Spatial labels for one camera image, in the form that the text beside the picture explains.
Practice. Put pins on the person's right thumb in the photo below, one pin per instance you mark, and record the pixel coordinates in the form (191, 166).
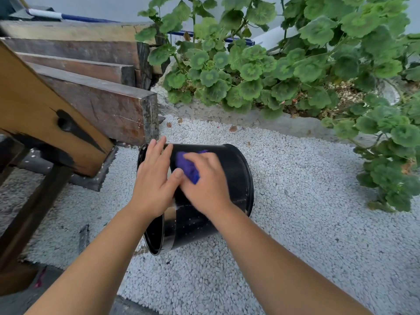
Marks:
(187, 190)

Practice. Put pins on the green geranium plant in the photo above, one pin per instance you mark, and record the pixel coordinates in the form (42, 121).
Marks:
(295, 62)

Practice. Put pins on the dark flat base plate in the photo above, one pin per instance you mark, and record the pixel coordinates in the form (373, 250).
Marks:
(98, 177)

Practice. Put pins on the black metal bucket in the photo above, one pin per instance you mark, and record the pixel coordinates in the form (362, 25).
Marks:
(234, 180)

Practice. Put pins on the dark wooden support leg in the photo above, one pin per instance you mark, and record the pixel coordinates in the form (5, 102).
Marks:
(32, 213)

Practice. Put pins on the person's left middle finger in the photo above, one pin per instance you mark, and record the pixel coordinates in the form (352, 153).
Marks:
(152, 151)

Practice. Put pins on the purple cleaning cloth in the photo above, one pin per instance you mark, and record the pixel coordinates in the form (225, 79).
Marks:
(187, 165)

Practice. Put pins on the person's right forearm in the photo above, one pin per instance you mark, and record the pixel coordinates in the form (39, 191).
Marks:
(279, 268)

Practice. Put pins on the person's left forearm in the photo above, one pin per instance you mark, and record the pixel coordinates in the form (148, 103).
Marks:
(98, 265)

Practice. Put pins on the pale weathered wooden plank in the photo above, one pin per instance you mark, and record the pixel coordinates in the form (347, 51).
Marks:
(72, 31)

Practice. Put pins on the wide dark wooden plank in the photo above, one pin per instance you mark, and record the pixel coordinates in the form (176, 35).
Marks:
(75, 50)

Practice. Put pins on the brown wooden board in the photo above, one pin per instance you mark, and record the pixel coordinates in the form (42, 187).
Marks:
(16, 278)

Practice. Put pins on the blue and white pole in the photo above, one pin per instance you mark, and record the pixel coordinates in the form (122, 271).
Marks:
(78, 18)

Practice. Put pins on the thick dark wooden beam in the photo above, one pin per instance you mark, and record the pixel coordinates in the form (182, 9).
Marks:
(108, 108)

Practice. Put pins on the person's right hand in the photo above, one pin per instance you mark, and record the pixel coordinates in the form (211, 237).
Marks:
(208, 190)

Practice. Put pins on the orange-brown slanted wooden plank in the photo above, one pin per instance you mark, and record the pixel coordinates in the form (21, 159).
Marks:
(29, 108)

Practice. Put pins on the thin dark wooden plank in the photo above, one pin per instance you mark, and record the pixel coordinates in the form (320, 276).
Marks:
(82, 70)

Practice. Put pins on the white board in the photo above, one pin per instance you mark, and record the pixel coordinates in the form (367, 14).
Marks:
(272, 37)

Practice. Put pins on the person's left thumb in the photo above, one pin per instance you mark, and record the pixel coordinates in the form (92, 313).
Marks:
(175, 180)

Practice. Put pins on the person's left hand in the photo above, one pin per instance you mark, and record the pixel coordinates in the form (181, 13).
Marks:
(149, 190)

